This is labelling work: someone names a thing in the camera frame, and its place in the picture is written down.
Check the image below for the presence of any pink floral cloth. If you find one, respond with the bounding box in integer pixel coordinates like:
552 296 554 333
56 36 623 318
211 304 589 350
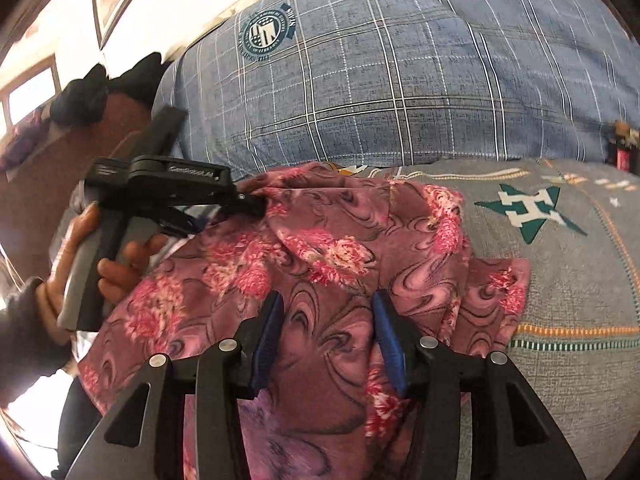
79 164 530 479

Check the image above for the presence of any dark sleeve left forearm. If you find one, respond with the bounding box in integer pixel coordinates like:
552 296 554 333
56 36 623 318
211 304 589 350
1 278 72 408

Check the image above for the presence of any person's left hand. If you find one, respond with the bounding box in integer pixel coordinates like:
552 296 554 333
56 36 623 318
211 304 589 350
34 201 170 346

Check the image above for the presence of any brown wooden headboard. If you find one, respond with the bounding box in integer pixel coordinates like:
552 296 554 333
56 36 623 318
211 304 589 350
1 93 151 280

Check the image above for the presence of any black cloth on headboard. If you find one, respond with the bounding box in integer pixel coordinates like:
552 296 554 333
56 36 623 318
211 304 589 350
50 52 171 127

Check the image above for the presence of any grey patterned bedsheet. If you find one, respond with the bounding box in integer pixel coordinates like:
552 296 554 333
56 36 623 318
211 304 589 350
319 156 640 480

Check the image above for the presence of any window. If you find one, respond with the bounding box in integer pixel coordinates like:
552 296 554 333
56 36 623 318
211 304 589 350
1 54 61 136

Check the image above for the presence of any blue plaid pillow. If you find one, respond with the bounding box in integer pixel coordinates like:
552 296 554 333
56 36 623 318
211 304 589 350
155 0 639 178

